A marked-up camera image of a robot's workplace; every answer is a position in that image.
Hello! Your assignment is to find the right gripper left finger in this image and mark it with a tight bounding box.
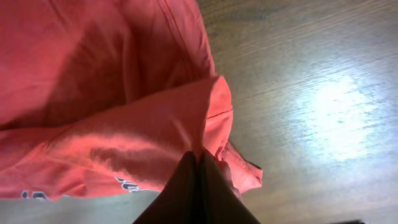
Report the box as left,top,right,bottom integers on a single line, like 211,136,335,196
134,151,195,224

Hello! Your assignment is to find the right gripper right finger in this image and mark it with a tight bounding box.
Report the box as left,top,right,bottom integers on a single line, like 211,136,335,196
199,151,259,224

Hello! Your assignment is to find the red soccer print t-shirt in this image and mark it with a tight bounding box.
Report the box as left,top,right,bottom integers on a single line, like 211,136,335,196
1,0,262,200

